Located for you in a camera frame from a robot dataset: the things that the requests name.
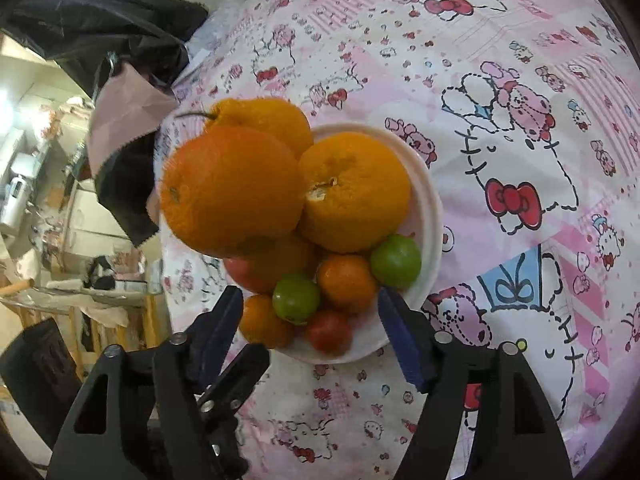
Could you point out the bumpy orange with torn peel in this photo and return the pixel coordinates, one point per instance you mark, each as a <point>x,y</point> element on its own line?
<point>352,195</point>

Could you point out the small green fruit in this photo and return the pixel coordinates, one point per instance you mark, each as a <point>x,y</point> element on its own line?
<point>396,261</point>
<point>296,297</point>

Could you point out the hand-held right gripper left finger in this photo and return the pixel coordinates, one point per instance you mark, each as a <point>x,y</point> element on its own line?
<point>222,331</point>

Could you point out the white plate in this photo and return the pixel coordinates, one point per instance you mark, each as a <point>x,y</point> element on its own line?
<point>426,210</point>

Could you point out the red cherry tomato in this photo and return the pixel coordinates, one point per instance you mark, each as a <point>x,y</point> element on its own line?
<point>328,331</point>

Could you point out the pink cartoon printed blanket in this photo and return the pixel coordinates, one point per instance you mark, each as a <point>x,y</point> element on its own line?
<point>500,285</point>

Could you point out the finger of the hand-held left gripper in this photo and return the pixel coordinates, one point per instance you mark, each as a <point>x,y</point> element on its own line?
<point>241,370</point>

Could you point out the pink cloth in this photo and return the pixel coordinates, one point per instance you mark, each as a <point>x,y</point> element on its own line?
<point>125,110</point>

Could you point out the small orange kumquat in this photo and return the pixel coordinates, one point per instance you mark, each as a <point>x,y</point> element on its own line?
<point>264,322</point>
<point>347,284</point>

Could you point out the dark panel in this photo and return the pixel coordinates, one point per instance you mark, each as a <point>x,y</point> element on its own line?
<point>40,375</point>

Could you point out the white appliance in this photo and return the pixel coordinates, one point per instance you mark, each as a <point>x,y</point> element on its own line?
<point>15,200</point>

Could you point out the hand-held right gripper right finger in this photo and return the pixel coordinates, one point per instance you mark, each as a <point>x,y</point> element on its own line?
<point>400,341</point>

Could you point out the orange with stem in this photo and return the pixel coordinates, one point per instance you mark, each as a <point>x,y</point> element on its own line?
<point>270,120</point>

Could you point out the large smooth orange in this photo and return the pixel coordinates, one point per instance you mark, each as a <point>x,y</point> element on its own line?
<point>230,190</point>

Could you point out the black cloth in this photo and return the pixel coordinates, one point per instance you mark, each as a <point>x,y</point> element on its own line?
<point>100,25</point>

